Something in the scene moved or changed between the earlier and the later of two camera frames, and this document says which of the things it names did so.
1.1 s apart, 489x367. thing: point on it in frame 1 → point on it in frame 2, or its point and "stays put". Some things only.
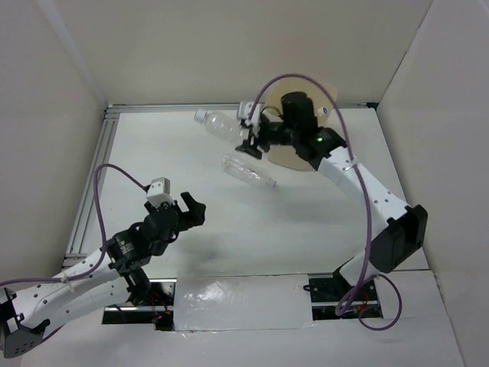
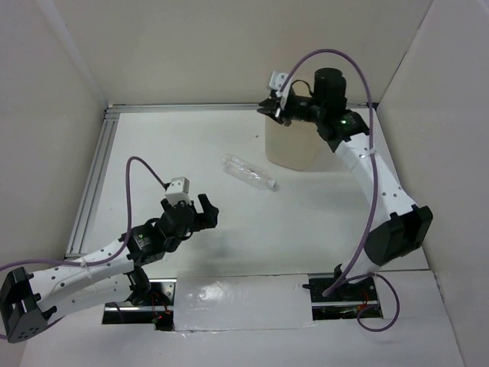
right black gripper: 252,149 → 273,109
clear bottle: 237,166 stays put
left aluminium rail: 74,249 stays put
